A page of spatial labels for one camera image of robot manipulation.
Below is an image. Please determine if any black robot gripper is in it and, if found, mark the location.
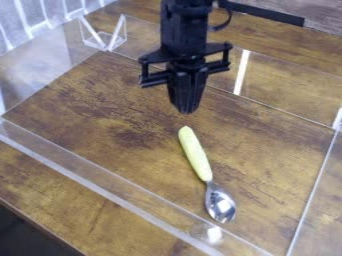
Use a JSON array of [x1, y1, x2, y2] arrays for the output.
[[138, 0, 233, 114]]

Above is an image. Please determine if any green handled metal spoon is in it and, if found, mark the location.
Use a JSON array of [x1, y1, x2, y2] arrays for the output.
[[178, 126, 237, 223]]

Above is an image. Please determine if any black bar at table edge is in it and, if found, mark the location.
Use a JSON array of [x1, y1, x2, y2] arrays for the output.
[[218, 0, 305, 27]]

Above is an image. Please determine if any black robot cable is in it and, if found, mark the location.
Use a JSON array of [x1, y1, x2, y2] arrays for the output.
[[208, 3, 236, 33]]

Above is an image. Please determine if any clear acrylic triangular bracket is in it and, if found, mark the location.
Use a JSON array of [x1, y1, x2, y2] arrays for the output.
[[79, 15, 128, 52]]

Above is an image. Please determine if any clear acrylic tray enclosure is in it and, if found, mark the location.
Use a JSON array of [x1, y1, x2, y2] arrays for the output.
[[0, 16, 342, 256]]

